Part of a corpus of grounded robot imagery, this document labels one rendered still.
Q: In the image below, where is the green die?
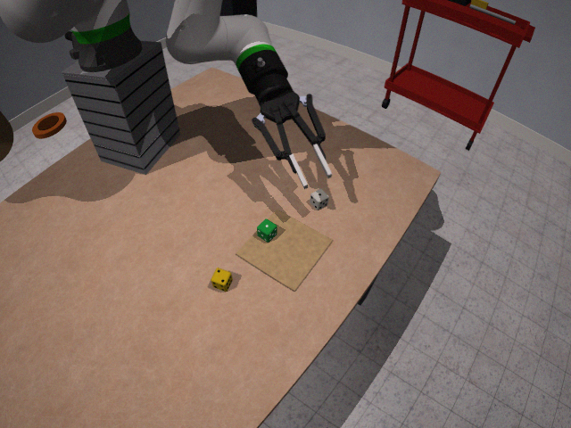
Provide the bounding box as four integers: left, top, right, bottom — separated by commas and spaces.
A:
257, 218, 277, 243

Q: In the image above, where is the yellow die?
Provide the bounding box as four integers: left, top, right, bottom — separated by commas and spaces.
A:
211, 268, 233, 292

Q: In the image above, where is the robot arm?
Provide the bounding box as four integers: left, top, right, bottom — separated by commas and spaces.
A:
0, 0, 288, 95

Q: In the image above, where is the tan flat mat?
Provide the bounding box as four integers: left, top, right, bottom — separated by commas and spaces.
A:
236, 209, 333, 292

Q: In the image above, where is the grey die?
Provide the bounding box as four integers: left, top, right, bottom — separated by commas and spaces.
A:
310, 189, 329, 210

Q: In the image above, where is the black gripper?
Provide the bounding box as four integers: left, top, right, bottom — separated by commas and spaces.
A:
252, 74, 332, 189

